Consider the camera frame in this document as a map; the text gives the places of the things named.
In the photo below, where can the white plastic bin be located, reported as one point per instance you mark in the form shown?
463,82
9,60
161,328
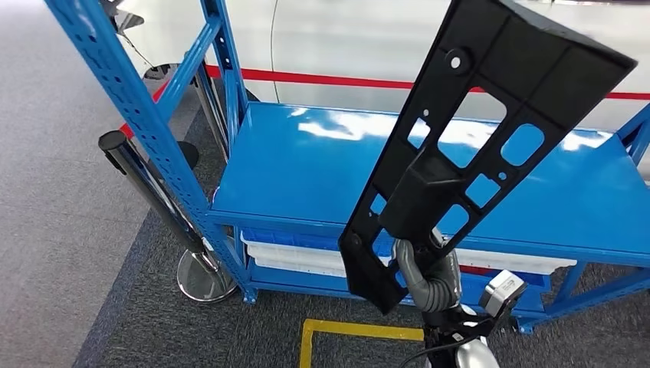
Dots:
508,261
299,267
294,254

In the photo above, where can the white car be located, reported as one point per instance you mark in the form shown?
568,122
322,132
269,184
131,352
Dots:
330,35

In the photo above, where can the blue metal shelf rack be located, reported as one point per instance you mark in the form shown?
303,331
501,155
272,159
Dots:
304,167

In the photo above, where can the red item in bin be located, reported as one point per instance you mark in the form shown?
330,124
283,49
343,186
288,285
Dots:
475,270

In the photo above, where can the chrome stanchion post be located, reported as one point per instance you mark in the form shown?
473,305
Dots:
208,112
203,277

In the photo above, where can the short red barrier belt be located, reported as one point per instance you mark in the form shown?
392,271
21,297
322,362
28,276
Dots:
158,92

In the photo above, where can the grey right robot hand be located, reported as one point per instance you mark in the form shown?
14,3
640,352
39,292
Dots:
411,264

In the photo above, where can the long red barrier belt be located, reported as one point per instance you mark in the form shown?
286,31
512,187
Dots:
330,79

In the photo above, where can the black plastic plate bracket part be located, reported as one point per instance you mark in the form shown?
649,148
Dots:
533,56

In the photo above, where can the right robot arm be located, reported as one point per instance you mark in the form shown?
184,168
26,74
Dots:
436,299

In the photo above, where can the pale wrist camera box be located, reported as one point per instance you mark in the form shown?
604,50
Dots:
500,294

